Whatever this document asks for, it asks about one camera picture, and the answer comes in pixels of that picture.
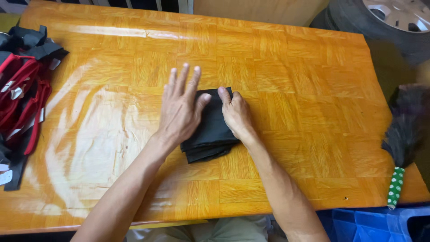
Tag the person's right hand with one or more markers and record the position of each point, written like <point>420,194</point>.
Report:
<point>238,114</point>

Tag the person's left hand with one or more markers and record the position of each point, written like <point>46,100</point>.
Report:
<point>179,111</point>

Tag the black cloth bag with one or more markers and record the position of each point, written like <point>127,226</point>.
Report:
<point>211,131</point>

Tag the beige board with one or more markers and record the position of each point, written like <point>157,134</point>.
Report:
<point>258,11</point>

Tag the person's grey trousers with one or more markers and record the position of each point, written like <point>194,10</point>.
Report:
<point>215,230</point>

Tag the pile of red black bags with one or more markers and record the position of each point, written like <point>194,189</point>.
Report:
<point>23,97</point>

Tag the blue plastic crate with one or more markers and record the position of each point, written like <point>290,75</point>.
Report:
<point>373,223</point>

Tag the car tyre with silver hubcap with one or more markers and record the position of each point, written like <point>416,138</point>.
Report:
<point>386,23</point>

